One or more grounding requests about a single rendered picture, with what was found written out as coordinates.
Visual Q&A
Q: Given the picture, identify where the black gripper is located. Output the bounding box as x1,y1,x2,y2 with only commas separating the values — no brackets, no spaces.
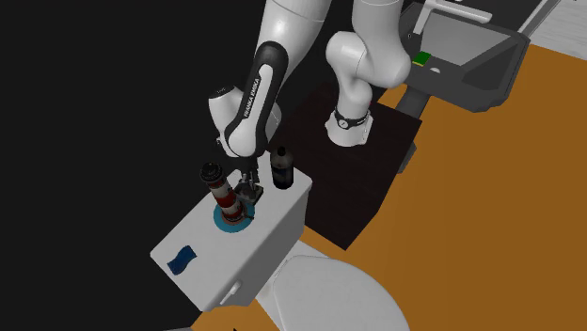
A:
233,154,265,205

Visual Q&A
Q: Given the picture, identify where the red white lighthouse figure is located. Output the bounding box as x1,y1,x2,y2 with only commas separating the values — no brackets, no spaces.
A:
198,161,255,234

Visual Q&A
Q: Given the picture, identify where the black bottle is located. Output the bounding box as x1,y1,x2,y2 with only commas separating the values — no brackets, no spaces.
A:
269,146,294,191

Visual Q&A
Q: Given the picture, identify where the white toilet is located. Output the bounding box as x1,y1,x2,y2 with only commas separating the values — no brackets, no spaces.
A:
150,165,411,331

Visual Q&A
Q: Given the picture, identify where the blue cloth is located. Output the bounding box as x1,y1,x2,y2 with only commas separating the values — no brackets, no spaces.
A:
166,244,198,276

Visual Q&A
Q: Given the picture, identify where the dark robot stand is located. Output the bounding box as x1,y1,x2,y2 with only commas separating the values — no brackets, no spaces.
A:
267,83,423,251

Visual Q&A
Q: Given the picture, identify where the dark grey sink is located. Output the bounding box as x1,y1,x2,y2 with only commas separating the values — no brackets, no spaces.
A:
395,0,532,114

